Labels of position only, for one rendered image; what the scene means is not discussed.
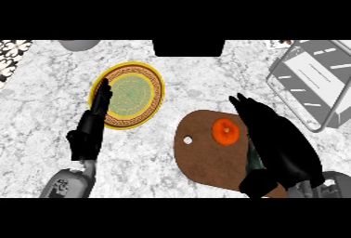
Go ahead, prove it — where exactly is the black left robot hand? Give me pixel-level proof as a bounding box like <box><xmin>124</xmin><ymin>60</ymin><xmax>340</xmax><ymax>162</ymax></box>
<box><xmin>67</xmin><ymin>77</ymin><xmax>114</xmax><ymax>162</ymax></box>

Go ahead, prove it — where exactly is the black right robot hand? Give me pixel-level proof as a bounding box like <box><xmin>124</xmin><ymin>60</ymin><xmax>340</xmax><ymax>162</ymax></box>
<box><xmin>227</xmin><ymin>92</ymin><xmax>326</xmax><ymax>199</ymax></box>

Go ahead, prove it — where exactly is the orange squash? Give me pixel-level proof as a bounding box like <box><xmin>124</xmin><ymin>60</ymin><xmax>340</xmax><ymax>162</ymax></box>
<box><xmin>211</xmin><ymin>117</ymin><xmax>242</xmax><ymax>147</ymax></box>

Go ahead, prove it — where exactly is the brown wooden cutting board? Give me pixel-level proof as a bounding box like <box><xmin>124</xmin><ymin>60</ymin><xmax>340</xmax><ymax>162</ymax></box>
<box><xmin>173</xmin><ymin>109</ymin><xmax>289</xmax><ymax>199</ymax></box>

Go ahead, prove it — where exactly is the dark green object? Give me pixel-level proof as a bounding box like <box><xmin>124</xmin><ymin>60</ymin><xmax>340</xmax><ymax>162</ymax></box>
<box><xmin>245</xmin><ymin>139</ymin><xmax>266</xmax><ymax>177</ymax></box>

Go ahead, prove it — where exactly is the yellow patterned plate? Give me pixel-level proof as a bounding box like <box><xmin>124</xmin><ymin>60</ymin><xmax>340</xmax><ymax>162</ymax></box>
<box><xmin>87</xmin><ymin>61</ymin><xmax>166</xmax><ymax>131</ymax></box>

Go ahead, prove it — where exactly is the grey bowl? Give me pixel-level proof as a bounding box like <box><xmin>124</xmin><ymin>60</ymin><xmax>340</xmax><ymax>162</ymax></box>
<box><xmin>58</xmin><ymin>40</ymin><xmax>102</xmax><ymax>52</ymax></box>

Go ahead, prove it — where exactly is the black and white patterned cloth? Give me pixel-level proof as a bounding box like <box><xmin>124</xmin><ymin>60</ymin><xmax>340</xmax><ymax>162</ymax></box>
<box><xmin>0</xmin><ymin>40</ymin><xmax>34</xmax><ymax>84</ymax></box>

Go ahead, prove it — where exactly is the black appliance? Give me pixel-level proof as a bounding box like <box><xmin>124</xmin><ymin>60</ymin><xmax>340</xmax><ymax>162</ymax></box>
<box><xmin>151</xmin><ymin>40</ymin><xmax>226</xmax><ymax>58</ymax></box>

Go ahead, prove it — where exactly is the grey wire tiered basket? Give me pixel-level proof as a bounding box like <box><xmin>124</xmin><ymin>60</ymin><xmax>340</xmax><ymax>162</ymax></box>
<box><xmin>266</xmin><ymin>40</ymin><xmax>351</xmax><ymax>134</ymax></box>

